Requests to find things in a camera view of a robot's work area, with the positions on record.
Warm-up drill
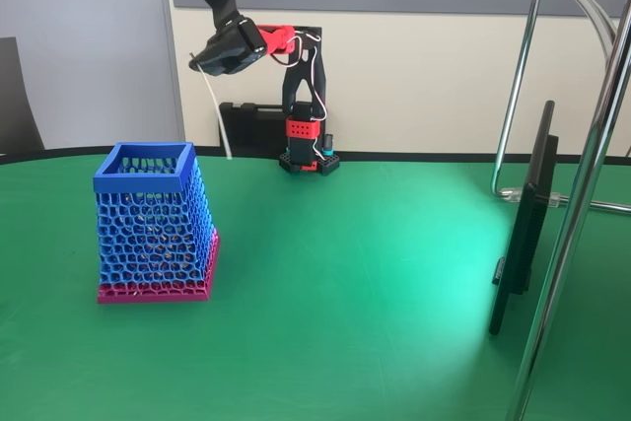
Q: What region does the red and white servo wire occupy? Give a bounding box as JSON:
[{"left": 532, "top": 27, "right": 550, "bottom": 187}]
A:
[{"left": 268, "top": 31, "right": 330, "bottom": 122}]

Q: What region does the green cloth mat black edge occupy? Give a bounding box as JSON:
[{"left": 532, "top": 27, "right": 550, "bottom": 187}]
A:
[{"left": 0, "top": 144, "right": 631, "bottom": 421}]

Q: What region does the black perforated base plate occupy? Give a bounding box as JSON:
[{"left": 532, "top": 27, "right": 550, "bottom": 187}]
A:
[{"left": 278, "top": 149, "right": 341, "bottom": 176}]

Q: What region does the blue and pink lattice basket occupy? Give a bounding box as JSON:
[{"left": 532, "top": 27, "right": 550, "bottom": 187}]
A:
[{"left": 93, "top": 142, "right": 222, "bottom": 305}]

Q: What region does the black LED light panel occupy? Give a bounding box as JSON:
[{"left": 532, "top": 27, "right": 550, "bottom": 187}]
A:
[{"left": 487, "top": 100, "right": 561, "bottom": 338}]

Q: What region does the black plastic case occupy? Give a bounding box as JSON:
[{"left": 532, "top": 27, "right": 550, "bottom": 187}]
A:
[{"left": 218, "top": 101, "right": 293, "bottom": 156}]

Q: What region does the chrome tube stand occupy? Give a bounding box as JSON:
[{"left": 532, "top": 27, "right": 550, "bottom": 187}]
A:
[{"left": 491, "top": 0, "right": 631, "bottom": 421}]

